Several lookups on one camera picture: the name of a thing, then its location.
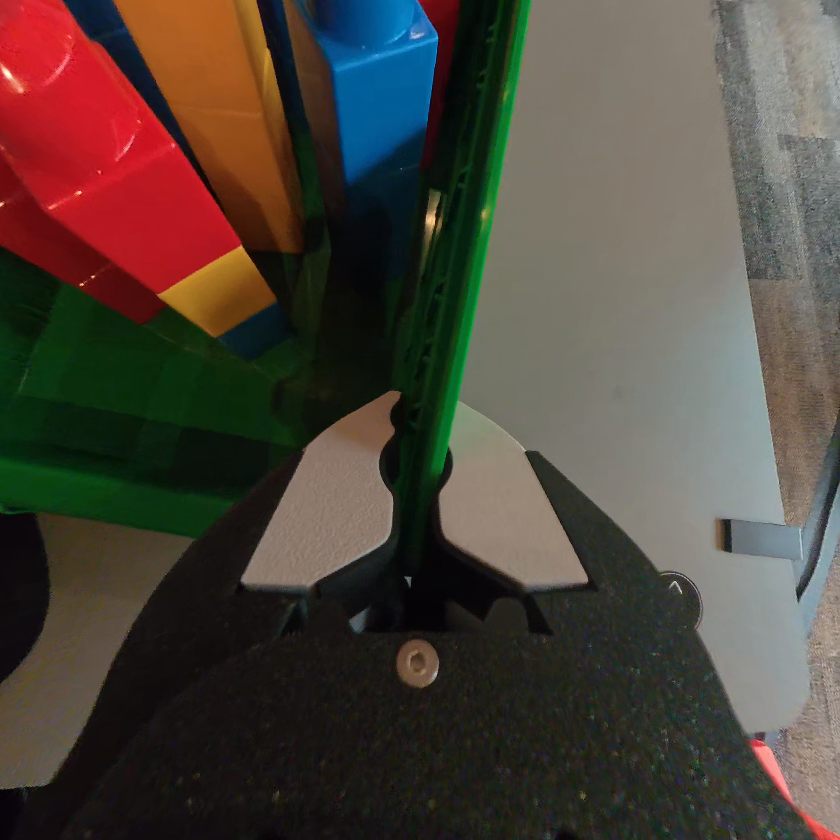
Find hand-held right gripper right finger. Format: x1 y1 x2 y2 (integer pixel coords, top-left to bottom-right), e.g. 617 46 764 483
427 400 589 592

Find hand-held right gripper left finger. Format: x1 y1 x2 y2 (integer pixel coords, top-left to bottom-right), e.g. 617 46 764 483
241 392 403 592

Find green plastic bin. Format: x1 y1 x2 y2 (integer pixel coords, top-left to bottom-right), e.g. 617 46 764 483
0 0 532 581

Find red yellow blue block tower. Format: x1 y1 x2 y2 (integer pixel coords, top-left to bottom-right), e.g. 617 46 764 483
0 0 294 363

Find black round pad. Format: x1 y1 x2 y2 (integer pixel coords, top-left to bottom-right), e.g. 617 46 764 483
0 512 50 683

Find red plastic object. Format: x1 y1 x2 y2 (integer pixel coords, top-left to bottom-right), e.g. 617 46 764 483
751 738 840 840

